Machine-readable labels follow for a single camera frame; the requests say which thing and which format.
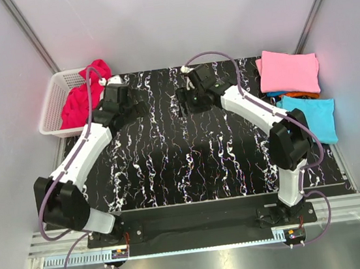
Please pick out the folded blue t shirt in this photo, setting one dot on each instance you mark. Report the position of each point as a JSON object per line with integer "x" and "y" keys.
{"x": 275, "y": 94}

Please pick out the crimson t shirt in basket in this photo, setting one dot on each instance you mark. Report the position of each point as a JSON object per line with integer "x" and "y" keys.
{"x": 76, "y": 109}

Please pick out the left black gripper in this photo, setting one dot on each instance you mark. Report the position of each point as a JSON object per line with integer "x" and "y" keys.
{"x": 138, "y": 109}

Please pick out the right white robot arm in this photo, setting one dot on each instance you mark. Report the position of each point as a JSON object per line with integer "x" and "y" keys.
{"x": 289, "y": 143}

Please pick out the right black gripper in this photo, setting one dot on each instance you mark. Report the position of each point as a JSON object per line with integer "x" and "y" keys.
{"x": 182, "y": 96}

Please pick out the crimson t shirt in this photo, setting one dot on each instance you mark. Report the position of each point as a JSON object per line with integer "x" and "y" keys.
{"x": 76, "y": 109}
{"x": 96, "y": 89}

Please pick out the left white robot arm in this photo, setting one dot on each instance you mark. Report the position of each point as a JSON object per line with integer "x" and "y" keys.
{"x": 59, "y": 198}

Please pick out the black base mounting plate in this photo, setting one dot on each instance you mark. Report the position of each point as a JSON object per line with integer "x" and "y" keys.
{"x": 200, "y": 241}

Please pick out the black marble pattern mat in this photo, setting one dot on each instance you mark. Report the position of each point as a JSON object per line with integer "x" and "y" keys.
{"x": 163, "y": 159}

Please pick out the folded orange t shirt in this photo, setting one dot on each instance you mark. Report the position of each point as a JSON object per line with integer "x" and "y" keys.
{"x": 303, "y": 95}

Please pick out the folded cyan t shirt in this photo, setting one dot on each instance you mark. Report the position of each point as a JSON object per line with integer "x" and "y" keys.
{"x": 319, "y": 115}

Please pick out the aluminium frame rail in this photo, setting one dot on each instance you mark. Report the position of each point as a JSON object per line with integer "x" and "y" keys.
{"x": 339, "y": 208}

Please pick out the folded pink t shirt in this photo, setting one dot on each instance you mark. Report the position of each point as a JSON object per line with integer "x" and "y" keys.
{"x": 288, "y": 73}

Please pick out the white plastic basket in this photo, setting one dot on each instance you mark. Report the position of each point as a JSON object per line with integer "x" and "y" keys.
{"x": 59, "y": 85}

